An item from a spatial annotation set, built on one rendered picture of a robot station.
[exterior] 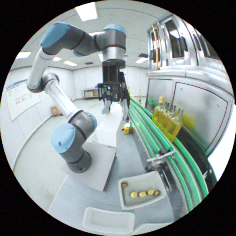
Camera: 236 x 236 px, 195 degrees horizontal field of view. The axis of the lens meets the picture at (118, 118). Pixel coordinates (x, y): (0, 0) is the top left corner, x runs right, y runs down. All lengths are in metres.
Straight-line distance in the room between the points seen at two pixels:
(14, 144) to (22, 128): 0.75
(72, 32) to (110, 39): 0.10
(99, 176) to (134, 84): 6.39
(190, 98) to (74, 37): 0.59
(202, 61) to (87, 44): 0.59
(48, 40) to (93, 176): 0.50
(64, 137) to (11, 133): 3.12
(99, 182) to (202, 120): 0.62
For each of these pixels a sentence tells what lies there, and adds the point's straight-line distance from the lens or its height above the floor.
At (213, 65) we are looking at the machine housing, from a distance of 0.57.
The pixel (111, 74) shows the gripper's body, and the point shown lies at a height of 1.25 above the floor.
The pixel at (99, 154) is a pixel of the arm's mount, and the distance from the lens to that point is 0.45.
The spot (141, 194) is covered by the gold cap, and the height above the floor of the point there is 0.81.
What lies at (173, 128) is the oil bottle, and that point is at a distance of 0.42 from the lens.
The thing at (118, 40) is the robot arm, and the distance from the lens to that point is 0.24.
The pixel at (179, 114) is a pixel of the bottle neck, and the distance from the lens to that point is 0.40.
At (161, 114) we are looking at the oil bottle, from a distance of 0.49.
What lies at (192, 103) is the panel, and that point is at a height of 1.18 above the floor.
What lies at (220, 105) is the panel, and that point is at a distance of 0.47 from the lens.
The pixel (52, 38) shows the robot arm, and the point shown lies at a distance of 0.21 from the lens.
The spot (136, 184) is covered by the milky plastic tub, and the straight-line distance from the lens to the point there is 0.47.
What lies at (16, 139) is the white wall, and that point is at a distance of 3.38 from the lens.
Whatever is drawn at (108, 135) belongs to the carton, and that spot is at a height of 1.10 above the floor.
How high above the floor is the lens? 1.23
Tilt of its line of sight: 29 degrees down
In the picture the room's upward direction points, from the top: straight up
